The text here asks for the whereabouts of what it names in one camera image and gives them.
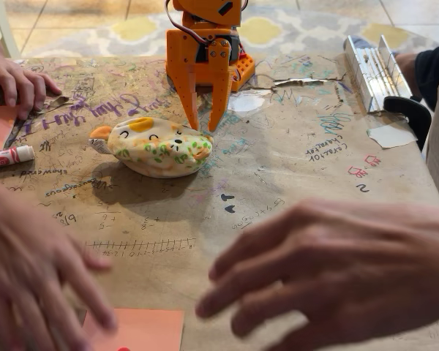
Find plush cat toy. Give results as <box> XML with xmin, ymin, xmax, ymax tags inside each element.
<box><xmin>89</xmin><ymin>116</ymin><xmax>214</xmax><ymax>180</ymax></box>

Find orange robot base block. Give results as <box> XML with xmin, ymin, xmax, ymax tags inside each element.
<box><xmin>228</xmin><ymin>34</ymin><xmax>256</xmax><ymax>93</ymax></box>

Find small child hand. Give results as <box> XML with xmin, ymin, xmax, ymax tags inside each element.
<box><xmin>0</xmin><ymin>45</ymin><xmax>63</xmax><ymax>121</ymax></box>

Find person's right hand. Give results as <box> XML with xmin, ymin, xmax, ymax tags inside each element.
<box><xmin>195</xmin><ymin>198</ymin><xmax>439</xmax><ymax>351</ymax></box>

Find person's left hand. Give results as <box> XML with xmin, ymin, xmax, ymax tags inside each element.
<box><xmin>0</xmin><ymin>175</ymin><xmax>119</xmax><ymax>351</ymax></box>

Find grey yellow patterned rug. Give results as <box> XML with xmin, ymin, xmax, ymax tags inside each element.
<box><xmin>21</xmin><ymin>6</ymin><xmax>425</xmax><ymax>59</ymax></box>

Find scribbled brown paper table cover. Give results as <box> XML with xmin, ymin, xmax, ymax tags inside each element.
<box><xmin>0</xmin><ymin>53</ymin><xmax>439</xmax><ymax>351</ymax></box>

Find dried brown leaf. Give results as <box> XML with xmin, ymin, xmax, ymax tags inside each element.
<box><xmin>40</xmin><ymin>94</ymin><xmax>75</xmax><ymax>111</ymax></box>

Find white chair leg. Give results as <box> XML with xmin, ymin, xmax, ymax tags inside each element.
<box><xmin>0</xmin><ymin>0</ymin><xmax>22</xmax><ymax>59</ymax></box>

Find torn white paper scrap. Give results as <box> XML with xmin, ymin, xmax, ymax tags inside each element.
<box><xmin>366</xmin><ymin>121</ymin><xmax>419</xmax><ymax>149</ymax></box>

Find red Crayola marker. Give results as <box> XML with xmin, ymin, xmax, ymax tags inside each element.
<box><xmin>0</xmin><ymin>144</ymin><xmax>36</xmax><ymax>172</ymax></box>

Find black chair armrest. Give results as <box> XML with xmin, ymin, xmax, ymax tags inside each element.
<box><xmin>382</xmin><ymin>95</ymin><xmax>433</xmax><ymax>152</ymax></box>

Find seated person in dark clothes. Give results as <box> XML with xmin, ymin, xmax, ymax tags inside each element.
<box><xmin>394</xmin><ymin>39</ymin><xmax>439</xmax><ymax>111</ymax></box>

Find servo cable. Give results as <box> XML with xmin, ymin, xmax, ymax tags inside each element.
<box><xmin>164</xmin><ymin>0</ymin><xmax>210</xmax><ymax>45</ymax></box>

